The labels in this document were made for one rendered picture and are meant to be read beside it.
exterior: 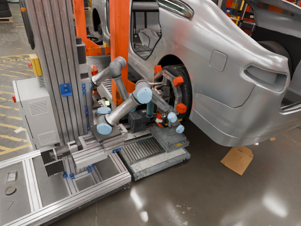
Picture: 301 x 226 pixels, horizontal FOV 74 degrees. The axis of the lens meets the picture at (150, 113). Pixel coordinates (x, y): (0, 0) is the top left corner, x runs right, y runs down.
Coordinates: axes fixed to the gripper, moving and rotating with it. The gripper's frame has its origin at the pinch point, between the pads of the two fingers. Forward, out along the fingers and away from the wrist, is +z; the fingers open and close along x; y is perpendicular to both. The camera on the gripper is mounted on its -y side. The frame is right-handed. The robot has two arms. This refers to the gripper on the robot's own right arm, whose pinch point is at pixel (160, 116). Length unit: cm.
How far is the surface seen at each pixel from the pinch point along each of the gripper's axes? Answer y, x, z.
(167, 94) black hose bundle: 7.3, -21.8, 10.3
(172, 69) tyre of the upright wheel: 16, -48, 29
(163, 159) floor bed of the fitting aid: -73, 23, 18
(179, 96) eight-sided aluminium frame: -1.8, -30.7, 5.3
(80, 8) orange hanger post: 96, -47, 254
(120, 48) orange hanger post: 57, -20, 67
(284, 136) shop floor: -195, -154, -18
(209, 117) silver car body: -13.3, -31.4, -33.5
